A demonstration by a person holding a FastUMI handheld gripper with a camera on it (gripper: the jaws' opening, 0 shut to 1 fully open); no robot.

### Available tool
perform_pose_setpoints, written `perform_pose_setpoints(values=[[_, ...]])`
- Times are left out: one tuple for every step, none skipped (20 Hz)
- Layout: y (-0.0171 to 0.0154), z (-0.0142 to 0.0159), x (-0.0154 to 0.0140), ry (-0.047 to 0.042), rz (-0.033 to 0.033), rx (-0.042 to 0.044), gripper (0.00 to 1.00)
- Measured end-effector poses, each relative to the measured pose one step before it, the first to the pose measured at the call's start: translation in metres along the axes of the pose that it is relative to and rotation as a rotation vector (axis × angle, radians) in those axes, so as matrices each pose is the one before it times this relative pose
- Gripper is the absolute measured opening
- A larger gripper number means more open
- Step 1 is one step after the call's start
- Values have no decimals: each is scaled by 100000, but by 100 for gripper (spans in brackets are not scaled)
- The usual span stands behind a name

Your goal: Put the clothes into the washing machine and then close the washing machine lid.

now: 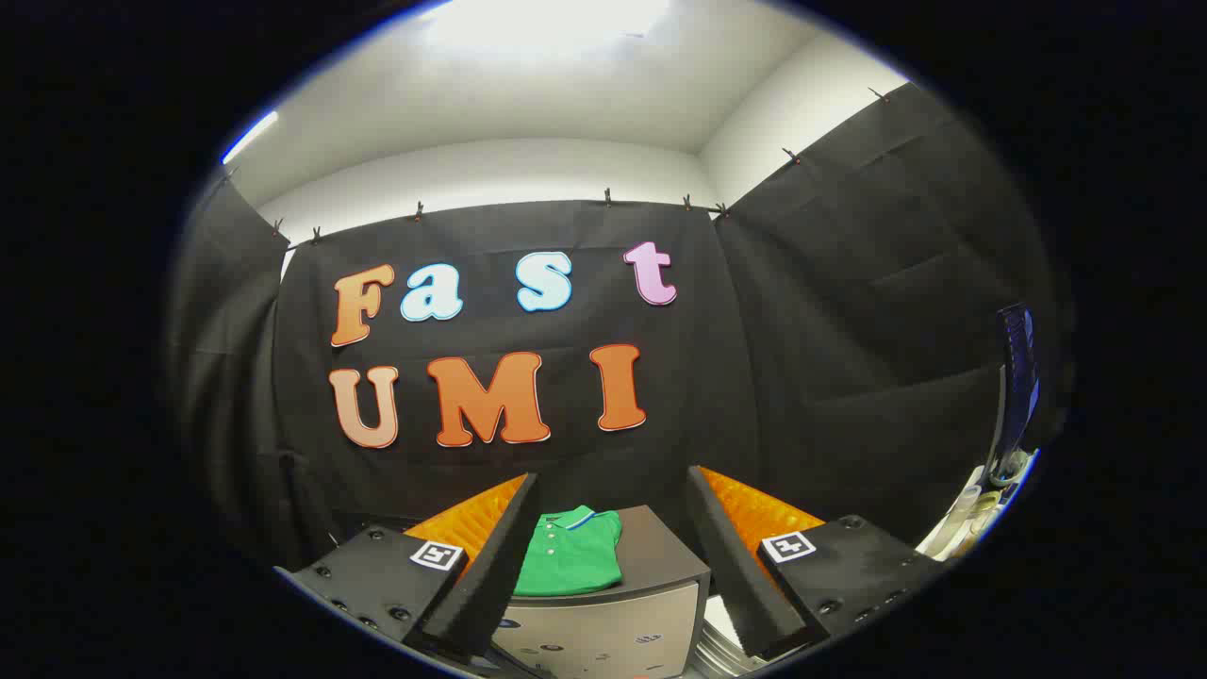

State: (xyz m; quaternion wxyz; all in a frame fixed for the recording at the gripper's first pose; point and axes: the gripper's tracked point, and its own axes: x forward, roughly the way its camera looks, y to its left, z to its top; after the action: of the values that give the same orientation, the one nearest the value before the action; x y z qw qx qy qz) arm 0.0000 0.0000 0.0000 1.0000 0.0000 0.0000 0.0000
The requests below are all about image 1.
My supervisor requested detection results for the dark blue object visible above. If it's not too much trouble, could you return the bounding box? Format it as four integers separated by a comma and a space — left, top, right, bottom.
995, 302, 1041, 465

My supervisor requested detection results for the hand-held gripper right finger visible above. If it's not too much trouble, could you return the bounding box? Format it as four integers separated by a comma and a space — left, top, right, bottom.
686, 465, 946, 661

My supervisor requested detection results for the row of small backdrop clips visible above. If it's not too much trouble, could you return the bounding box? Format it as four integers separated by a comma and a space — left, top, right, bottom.
219, 87, 892, 241

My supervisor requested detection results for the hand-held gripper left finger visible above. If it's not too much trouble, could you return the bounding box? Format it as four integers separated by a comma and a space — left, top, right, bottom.
273, 472, 543, 661

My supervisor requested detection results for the green polo shirt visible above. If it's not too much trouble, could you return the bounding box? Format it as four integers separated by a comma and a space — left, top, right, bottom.
512, 506, 625, 597

